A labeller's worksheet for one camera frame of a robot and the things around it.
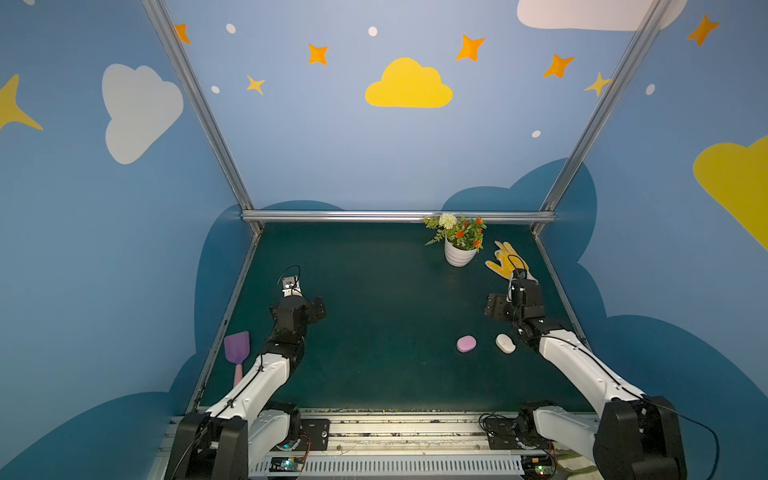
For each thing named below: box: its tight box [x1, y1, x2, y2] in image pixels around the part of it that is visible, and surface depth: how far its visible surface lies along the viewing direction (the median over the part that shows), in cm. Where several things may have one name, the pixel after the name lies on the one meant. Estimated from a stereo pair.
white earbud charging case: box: [495, 333, 516, 354], surface depth 90 cm
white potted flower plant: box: [422, 212, 488, 268], surface depth 104 cm
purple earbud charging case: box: [456, 335, 477, 353], surface depth 90 cm
